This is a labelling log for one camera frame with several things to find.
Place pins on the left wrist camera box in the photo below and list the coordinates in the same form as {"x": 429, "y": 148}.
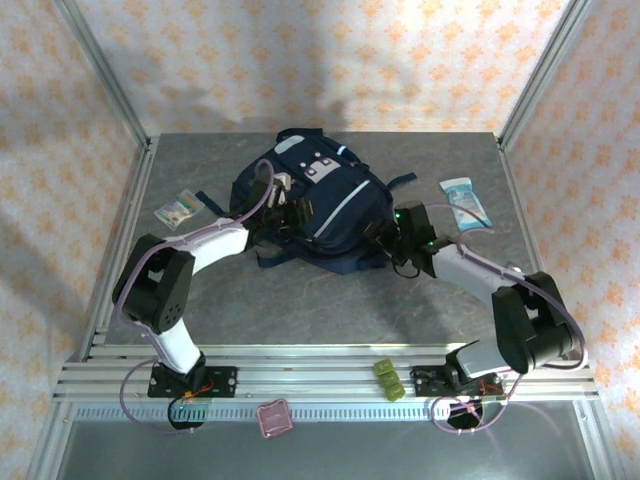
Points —
{"x": 282, "y": 187}

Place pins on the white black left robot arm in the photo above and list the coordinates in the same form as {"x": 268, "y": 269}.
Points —
{"x": 220, "y": 242}

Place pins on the small clear snack packet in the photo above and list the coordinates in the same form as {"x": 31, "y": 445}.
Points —
{"x": 177, "y": 208}

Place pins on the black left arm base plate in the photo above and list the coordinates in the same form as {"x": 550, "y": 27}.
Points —
{"x": 222, "y": 382}

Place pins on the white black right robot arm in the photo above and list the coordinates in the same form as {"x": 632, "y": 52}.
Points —
{"x": 465, "y": 270}

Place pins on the navy blue backpack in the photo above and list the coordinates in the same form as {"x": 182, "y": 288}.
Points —
{"x": 340, "y": 210}

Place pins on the metal scissors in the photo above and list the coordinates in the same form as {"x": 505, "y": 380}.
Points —
{"x": 515, "y": 270}

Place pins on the aluminium frame post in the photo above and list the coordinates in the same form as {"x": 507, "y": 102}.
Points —
{"x": 541, "y": 70}
{"x": 102, "y": 70}

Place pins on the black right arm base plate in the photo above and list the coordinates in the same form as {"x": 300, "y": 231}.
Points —
{"x": 425, "y": 382}

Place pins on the small green square block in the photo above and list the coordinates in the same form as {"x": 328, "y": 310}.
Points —
{"x": 389, "y": 380}
{"x": 394, "y": 392}

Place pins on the pink translucent square tile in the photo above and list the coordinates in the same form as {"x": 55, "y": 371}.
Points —
{"x": 275, "y": 419}

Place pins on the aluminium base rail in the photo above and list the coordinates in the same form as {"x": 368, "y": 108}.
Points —
{"x": 310, "y": 382}

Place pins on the blue white wet wipes pack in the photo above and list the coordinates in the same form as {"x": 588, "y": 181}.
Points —
{"x": 466, "y": 205}

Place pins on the aluminium side rail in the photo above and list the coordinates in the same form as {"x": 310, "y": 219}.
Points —
{"x": 515, "y": 190}
{"x": 136, "y": 200}

